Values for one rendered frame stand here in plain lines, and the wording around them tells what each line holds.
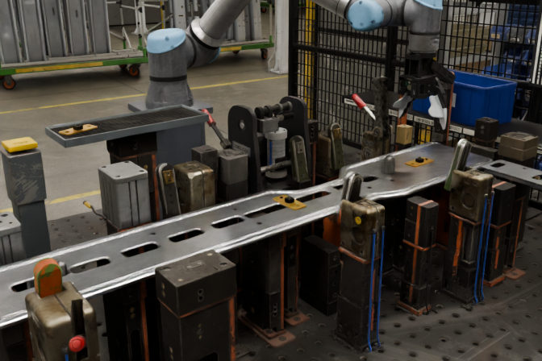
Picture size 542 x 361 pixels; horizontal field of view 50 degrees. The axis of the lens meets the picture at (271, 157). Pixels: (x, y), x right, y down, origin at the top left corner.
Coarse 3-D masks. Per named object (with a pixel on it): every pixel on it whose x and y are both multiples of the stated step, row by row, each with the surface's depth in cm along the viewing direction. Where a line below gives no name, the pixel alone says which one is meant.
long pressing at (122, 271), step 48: (432, 144) 179; (288, 192) 142; (336, 192) 143; (384, 192) 143; (96, 240) 118; (144, 240) 119; (192, 240) 118; (240, 240) 119; (0, 288) 101; (96, 288) 102
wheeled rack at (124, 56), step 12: (120, 0) 855; (120, 12) 861; (120, 36) 867; (132, 48) 835; (144, 48) 799; (0, 60) 714; (24, 60) 739; (48, 60) 752; (60, 60) 758; (72, 60) 765; (84, 60) 772; (108, 60) 777; (120, 60) 785; (132, 60) 793; (144, 60) 802; (0, 72) 715; (12, 72) 722; (24, 72) 728; (36, 72) 736; (132, 72) 811; (12, 84) 735
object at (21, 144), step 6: (24, 138) 131; (30, 138) 131; (6, 144) 127; (12, 144) 127; (18, 144) 127; (24, 144) 127; (30, 144) 127; (36, 144) 128; (12, 150) 125; (18, 150) 126; (24, 150) 128
